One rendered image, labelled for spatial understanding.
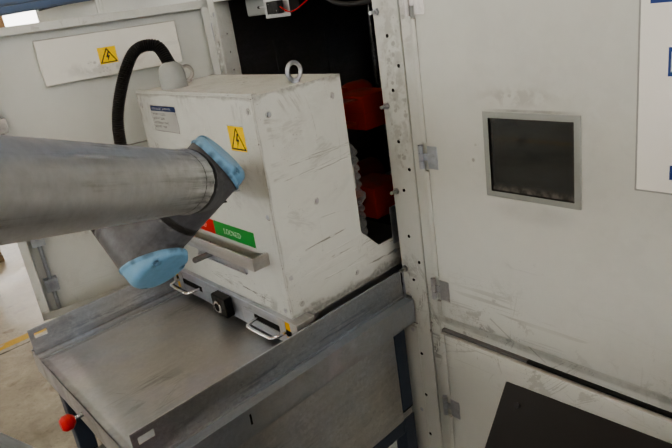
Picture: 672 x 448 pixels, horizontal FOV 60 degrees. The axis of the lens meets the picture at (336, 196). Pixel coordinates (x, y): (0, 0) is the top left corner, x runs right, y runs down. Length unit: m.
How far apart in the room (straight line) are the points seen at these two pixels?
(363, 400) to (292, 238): 0.44
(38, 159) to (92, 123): 1.18
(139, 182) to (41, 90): 1.06
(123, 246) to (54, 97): 0.84
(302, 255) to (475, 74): 0.49
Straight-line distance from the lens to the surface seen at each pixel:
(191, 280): 1.56
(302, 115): 1.16
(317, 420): 1.32
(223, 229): 1.33
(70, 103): 1.66
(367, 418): 1.44
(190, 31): 1.73
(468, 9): 1.07
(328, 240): 1.25
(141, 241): 0.87
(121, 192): 0.59
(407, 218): 1.31
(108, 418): 1.27
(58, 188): 0.51
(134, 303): 1.63
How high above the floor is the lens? 1.54
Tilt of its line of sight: 19 degrees down
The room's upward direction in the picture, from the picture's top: 8 degrees counter-clockwise
